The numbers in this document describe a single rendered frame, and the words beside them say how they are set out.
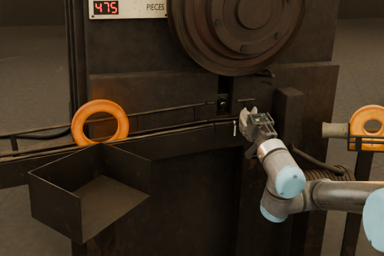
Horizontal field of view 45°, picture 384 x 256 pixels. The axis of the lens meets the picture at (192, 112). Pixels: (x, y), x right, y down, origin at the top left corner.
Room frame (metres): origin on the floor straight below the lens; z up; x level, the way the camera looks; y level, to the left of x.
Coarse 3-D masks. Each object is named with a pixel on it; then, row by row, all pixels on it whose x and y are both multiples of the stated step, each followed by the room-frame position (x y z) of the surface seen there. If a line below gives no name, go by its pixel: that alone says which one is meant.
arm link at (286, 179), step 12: (264, 156) 1.27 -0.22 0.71; (276, 156) 1.24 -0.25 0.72; (288, 156) 1.24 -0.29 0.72; (264, 168) 1.26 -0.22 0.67; (276, 168) 1.21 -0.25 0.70; (288, 168) 1.19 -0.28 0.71; (276, 180) 1.18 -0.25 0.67; (288, 180) 1.17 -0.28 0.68; (300, 180) 1.18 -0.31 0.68; (276, 192) 1.20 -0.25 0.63; (288, 192) 1.18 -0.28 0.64; (300, 192) 1.19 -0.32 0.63
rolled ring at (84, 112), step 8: (88, 104) 1.40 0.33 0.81; (96, 104) 1.40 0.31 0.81; (104, 104) 1.41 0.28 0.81; (112, 104) 1.41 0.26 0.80; (80, 112) 1.38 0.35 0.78; (88, 112) 1.39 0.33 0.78; (96, 112) 1.40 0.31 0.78; (112, 112) 1.41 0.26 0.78; (120, 112) 1.42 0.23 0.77; (80, 120) 1.38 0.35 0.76; (120, 120) 1.42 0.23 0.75; (128, 120) 1.43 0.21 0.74; (72, 128) 1.38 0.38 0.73; (80, 128) 1.38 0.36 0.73; (120, 128) 1.42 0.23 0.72; (128, 128) 1.43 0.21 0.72; (80, 136) 1.38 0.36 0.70; (120, 136) 1.42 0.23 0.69; (80, 144) 1.38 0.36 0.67; (88, 144) 1.39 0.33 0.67
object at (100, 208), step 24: (96, 144) 1.29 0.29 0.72; (48, 168) 1.14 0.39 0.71; (72, 168) 1.21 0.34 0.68; (96, 168) 1.28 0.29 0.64; (120, 168) 1.26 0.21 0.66; (144, 168) 1.20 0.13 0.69; (48, 192) 1.04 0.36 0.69; (72, 192) 1.20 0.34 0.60; (96, 192) 1.20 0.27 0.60; (120, 192) 1.20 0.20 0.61; (144, 192) 1.20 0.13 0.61; (48, 216) 1.05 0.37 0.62; (72, 216) 0.99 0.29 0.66; (96, 216) 1.09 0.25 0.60; (120, 216) 1.09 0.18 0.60; (96, 240) 1.13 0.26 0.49
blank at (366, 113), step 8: (360, 112) 1.55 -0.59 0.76; (368, 112) 1.55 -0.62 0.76; (376, 112) 1.54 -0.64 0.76; (352, 120) 1.56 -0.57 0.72; (360, 120) 1.55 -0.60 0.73; (368, 120) 1.55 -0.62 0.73; (352, 128) 1.56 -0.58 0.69; (360, 128) 1.55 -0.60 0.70; (368, 144) 1.54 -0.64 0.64; (376, 144) 1.53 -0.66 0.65
